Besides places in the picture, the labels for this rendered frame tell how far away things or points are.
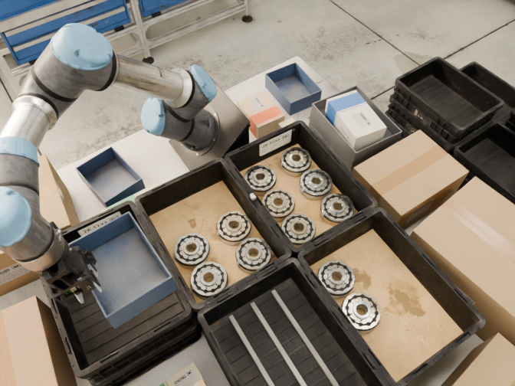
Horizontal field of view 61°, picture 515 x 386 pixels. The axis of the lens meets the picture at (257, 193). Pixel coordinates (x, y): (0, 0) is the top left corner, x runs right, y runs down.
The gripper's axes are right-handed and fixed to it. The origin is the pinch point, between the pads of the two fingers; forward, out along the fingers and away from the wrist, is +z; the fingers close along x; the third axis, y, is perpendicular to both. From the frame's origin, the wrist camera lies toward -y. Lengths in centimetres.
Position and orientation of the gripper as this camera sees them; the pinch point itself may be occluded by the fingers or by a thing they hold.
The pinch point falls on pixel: (88, 282)
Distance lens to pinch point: 100.2
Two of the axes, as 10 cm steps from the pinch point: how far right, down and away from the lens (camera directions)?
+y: 5.6, 6.9, -4.7
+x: 8.3, -5.1, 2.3
